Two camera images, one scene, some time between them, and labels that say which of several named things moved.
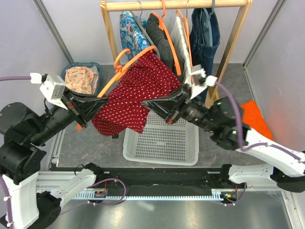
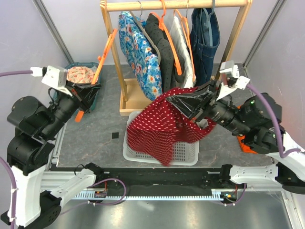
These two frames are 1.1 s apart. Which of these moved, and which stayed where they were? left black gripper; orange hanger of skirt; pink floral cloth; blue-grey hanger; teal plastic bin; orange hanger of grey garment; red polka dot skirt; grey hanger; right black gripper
Moved: orange hanger of skirt; left black gripper; right black gripper; red polka dot skirt
Stayed: pink floral cloth; teal plastic bin; blue-grey hanger; grey hanger; orange hanger of grey garment
